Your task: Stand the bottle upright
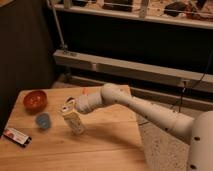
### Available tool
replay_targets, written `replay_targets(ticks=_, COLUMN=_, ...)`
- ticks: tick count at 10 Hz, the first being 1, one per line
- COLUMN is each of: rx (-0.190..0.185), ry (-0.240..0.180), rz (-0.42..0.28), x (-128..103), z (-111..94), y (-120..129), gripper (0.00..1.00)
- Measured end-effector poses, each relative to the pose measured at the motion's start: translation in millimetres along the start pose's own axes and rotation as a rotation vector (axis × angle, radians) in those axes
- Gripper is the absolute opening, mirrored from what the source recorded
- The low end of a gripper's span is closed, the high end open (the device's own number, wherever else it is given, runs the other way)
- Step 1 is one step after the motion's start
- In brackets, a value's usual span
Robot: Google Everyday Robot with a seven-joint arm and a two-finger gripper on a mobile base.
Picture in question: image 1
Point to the small flat snack pack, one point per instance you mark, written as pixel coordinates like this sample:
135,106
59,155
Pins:
16,136

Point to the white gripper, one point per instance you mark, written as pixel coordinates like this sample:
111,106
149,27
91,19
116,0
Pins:
84,104

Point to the upper shelf with clutter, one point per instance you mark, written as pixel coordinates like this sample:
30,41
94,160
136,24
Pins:
191,13

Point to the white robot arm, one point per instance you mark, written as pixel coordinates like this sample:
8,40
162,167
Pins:
196,132

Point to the orange bowl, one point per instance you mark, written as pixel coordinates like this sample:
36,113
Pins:
35,100

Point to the metal lower shelf rail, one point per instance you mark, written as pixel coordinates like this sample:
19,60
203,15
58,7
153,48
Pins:
135,70

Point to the blue plastic cup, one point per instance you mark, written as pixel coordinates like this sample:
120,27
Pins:
43,121

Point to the metal diagonal rod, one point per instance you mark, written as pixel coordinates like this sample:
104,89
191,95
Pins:
63,45

